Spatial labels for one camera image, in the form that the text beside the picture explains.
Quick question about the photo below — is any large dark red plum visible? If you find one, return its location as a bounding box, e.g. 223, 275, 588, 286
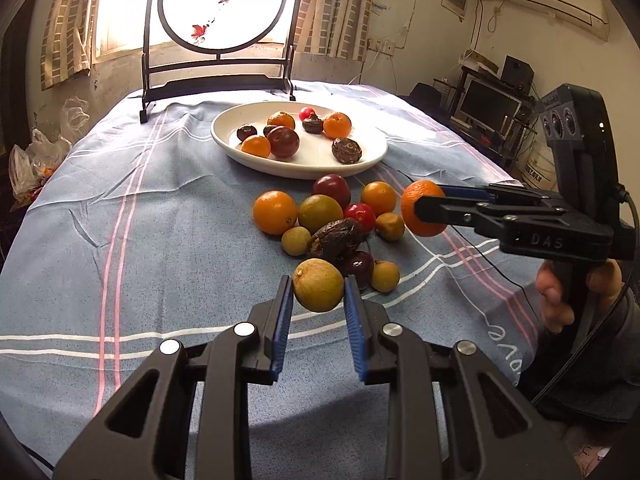
267, 126, 301, 157

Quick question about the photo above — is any person's right hand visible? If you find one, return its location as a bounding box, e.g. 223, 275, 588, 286
536, 260, 624, 334

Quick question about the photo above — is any small tan longan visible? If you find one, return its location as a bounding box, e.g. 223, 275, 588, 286
375, 212, 406, 242
281, 226, 313, 256
371, 260, 402, 293

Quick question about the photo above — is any bright red plum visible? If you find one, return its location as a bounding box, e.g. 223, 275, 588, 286
343, 203, 377, 235

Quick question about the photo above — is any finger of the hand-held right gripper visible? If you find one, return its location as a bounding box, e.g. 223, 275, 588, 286
441, 182, 561, 204
413, 194, 516, 235

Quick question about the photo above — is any bright window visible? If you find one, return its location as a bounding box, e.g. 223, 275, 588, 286
92, 0, 311, 66

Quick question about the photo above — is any white round plate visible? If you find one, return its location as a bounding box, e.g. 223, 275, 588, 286
210, 101, 389, 180

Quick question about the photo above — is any black speaker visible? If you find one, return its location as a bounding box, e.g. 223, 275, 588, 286
500, 56, 535, 95

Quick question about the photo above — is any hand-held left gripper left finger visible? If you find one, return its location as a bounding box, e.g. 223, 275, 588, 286
52, 275, 295, 480

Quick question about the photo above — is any black framed bird painting screen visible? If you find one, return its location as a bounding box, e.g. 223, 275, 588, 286
139, 0, 299, 125

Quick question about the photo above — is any white air conditioner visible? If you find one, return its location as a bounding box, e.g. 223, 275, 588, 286
500, 0, 612, 43

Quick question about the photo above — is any blue striped tablecloth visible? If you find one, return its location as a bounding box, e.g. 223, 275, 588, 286
0, 80, 546, 480

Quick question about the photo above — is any black computer monitor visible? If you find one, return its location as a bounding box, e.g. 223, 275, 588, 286
457, 77, 523, 128

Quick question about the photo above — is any black media rack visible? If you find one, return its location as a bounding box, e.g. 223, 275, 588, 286
432, 65, 543, 158

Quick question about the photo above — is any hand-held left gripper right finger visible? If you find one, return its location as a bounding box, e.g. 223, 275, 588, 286
343, 275, 583, 480

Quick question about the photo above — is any floral printed fabric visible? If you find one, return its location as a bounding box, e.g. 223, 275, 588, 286
560, 425, 631, 480

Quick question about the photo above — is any clear plastic bag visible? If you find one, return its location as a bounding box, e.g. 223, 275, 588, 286
7, 129, 73, 206
60, 96, 92, 136

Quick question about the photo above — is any large mandarin orange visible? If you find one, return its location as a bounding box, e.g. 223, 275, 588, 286
253, 190, 299, 236
360, 181, 398, 216
401, 180, 447, 238

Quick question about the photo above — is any white plastic bucket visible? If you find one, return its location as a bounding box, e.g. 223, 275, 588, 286
520, 140, 558, 191

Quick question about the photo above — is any yellow-green round citrus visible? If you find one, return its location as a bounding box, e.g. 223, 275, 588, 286
292, 258, 345, 313
298, 194, 344, 235

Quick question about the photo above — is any checked beige curtain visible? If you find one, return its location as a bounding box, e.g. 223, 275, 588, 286
292, 0, 376, 63
40, 0, 108, 92

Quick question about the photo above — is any person's right forearm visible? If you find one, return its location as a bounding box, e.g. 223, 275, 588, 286
515, 290, 640, 423

